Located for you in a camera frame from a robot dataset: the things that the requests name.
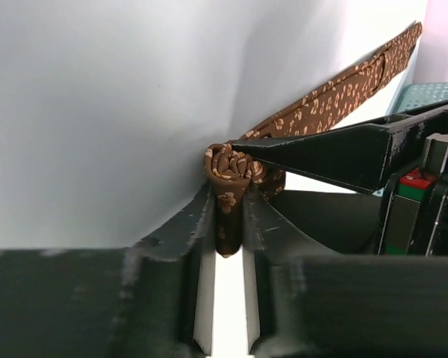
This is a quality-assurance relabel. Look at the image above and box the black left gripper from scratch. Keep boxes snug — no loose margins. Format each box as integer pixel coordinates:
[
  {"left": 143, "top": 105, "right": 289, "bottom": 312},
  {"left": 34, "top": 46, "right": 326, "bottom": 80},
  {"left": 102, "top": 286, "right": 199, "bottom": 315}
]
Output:
[{"left": 231, "top": 100, "right": 448, "bottom": 257}]

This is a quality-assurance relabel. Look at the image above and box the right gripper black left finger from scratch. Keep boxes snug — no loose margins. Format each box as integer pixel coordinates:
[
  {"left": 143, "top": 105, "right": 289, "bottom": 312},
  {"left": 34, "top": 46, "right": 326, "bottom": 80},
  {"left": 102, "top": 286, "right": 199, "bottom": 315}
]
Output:
[{"left": 134, "top": 184, "right": 215, "bottom": 354}]

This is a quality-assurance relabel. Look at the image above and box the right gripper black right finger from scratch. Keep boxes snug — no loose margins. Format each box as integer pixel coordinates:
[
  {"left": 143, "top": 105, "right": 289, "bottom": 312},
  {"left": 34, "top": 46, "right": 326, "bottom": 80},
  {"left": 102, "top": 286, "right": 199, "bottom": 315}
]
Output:
[{"left": 242, "top": 186, "right": 337, "bottom": 351}]

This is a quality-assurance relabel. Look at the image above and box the brown floral tie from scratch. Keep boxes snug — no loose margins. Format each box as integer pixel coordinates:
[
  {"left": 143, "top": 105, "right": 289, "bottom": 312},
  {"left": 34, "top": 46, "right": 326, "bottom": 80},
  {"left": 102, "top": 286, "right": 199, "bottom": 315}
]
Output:
[{"left": 204, "top": 22, "right": 423, "bottom": 257}]

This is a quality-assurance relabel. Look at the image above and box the white teal plastic basket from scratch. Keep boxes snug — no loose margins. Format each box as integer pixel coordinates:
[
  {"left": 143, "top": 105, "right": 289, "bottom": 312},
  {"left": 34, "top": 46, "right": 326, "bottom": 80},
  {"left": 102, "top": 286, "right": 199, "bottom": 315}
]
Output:
[{"left": 388, "top": 80, "right": 448, "bottom": 114}]

